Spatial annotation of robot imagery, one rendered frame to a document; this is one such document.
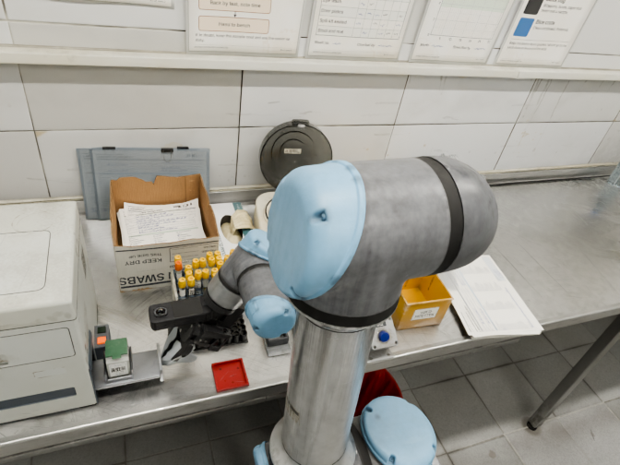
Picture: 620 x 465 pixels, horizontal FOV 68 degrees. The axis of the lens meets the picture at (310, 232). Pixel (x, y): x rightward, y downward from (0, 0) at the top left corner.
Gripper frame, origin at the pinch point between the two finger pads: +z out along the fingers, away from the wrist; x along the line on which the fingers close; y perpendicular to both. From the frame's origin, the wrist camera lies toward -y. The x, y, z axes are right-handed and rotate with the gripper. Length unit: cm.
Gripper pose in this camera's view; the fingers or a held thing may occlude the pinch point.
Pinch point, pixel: (162, 359)
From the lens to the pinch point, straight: 102.0
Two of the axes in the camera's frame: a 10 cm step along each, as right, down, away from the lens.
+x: -3.3, -6.3, 7.0
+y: 7.3, 3.0, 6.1
